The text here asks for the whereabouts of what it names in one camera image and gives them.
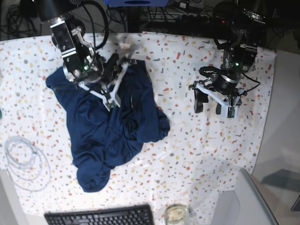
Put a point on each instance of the clear glass jar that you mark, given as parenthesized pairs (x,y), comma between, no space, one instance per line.
(177,214)

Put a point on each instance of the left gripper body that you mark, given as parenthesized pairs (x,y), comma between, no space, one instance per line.
(225,82)

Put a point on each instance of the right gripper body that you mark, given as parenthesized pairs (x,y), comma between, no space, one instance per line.
(94,71)

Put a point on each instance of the blue box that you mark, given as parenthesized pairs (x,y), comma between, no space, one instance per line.
(138,3)

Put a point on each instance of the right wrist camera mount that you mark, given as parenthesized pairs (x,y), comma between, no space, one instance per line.
(107,88)

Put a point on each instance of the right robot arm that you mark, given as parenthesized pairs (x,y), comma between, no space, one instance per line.
(81,62)

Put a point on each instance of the dark blue t-shirt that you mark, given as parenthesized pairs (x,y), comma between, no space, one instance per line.
(103,139)

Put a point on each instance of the terrazzo pattern table cloth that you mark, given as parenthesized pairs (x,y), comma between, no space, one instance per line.
(198,160)

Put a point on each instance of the black wire rack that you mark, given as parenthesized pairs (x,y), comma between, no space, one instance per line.
(174,13)

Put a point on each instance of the black computer keyboard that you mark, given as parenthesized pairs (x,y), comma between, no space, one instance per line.
(131,215)

